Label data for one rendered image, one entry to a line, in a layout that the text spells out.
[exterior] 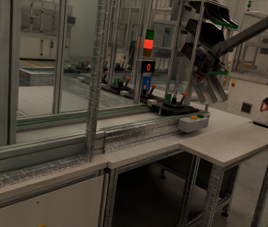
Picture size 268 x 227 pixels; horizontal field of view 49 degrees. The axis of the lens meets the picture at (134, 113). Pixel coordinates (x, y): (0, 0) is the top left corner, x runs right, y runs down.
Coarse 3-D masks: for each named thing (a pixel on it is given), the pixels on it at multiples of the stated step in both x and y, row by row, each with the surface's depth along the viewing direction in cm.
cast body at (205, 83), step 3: (198, 78) 186; (195, 81) 188; (201, 81) 185; (204, 81) 188; (195, 84) 189; (198, 84) 188; (201, 84) 186; (204, 84) 186; (207, 84) 188; (198, 87) 189; (201, 87) 188; (204, 87) 186
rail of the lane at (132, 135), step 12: (156, 120) 155; (168, 120) 158; (108, 132) 127; (120, 132) 132; (132, 132) 139; (144, 132) 145; (156, 132) 152; (168, 132) 161; (180, 132) 170; (108, 144) 128; (120, 144) 134; (132, 144) 141
